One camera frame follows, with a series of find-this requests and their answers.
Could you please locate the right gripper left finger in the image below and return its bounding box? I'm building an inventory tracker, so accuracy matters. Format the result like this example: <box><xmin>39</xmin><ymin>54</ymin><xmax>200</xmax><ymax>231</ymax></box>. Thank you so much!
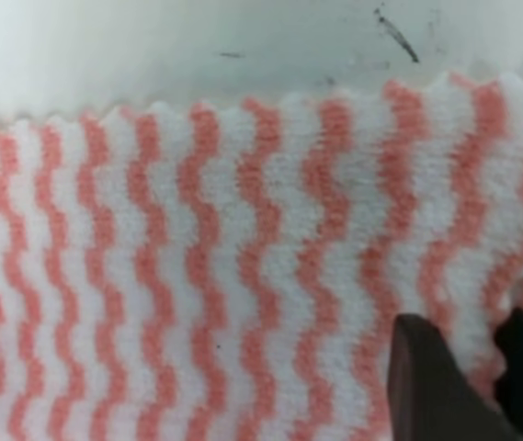
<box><xmin>387</xmin><ymin>314</ymin><xmax>523</xmax><ymax>441</ymax></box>

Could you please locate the pink white striped towel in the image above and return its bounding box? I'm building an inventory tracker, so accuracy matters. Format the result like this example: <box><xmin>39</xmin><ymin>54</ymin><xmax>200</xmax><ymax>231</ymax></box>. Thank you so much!
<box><xmin>0</xmin><ymin>74</ymin><xmax>523</xmax><ymax>440</ymax></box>

